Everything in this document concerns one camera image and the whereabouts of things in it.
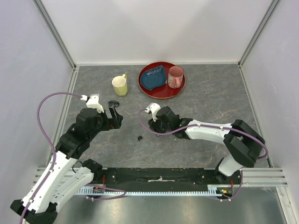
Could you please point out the right aluminium frame post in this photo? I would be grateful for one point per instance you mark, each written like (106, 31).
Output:
(261, 26)

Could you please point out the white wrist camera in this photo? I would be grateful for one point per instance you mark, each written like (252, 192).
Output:
(153, 108)
(93, 101)

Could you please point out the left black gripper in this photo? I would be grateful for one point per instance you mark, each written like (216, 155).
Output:
(115, 122)

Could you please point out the black oval charging case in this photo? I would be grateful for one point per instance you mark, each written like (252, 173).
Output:
(113, 103)

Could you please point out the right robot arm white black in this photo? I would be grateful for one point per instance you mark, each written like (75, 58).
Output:
(244, 144)

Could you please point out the left aluminium frame post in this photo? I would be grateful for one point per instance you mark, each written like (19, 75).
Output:
(52, 28)

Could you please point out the aluminium frame post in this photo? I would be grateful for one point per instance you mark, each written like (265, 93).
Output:
(52, 28)
(261, 26)

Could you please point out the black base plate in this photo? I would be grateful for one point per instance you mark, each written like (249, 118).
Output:
(165, 179)

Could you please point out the slotted cable duct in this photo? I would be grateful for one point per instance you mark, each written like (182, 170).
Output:
(92, 191)

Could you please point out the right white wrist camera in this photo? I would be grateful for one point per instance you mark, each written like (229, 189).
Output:
(153, 108)

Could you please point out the blue leaf-shaped dish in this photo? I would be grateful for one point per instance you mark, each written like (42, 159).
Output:
(153, 78)

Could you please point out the pink patterned mug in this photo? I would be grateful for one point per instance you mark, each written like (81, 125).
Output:
(175, 77)

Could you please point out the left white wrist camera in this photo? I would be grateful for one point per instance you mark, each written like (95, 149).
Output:
(93, 101)

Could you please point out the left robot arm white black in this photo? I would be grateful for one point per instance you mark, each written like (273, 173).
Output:
(42, 204)

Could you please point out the yellow-green mug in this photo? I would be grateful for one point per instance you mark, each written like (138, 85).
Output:
(120, 85)

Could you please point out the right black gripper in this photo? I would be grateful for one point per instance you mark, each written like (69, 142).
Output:
(154, 126)

